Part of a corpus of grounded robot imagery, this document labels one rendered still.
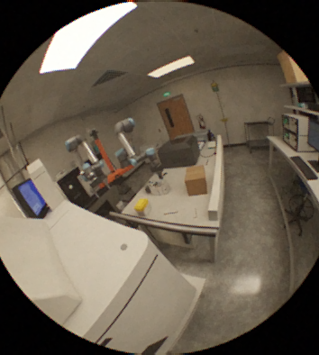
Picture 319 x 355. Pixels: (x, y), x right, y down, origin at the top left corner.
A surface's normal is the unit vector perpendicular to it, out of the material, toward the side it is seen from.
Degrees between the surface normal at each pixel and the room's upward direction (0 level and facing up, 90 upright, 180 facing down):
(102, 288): 0
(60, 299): 90
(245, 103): 90
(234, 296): 0
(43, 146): 90
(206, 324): 0
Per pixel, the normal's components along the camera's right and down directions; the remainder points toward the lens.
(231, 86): -0.44, 0.55
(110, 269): -0.35, -0.83
